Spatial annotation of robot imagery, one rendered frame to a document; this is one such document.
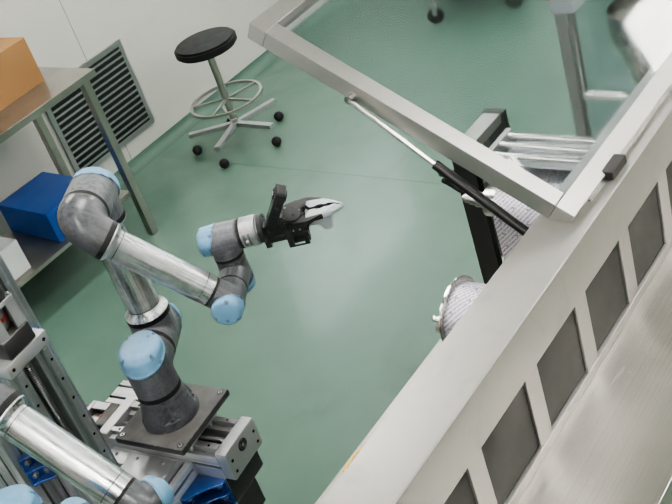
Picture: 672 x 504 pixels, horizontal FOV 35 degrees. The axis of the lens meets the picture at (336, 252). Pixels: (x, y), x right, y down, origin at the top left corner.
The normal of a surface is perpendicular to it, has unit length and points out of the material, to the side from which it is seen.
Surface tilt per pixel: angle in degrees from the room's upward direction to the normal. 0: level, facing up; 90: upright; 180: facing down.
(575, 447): 0
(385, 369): 0
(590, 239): 90
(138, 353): 7
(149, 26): 90
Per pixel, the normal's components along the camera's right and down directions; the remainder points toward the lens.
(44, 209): -0.28, -0.80
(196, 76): 0.79, 0.12
